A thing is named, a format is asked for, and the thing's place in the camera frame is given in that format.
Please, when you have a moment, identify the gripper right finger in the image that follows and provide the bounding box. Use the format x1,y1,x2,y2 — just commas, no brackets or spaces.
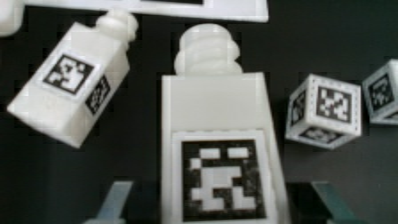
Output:
311,181,369,224

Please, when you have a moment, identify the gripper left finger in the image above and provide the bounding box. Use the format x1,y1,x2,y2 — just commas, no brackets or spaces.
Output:
81,181,133,224

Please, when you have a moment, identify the white chair leg block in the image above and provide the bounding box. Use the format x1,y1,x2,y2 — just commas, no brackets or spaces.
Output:
161,24,291,224
7,9,138,148

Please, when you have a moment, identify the small tagged white cube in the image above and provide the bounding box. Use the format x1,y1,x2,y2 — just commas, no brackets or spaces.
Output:
284,74,362,150
362,59,398,125

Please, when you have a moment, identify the white sheet with tags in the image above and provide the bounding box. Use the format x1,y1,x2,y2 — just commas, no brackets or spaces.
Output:
0,0,270,36

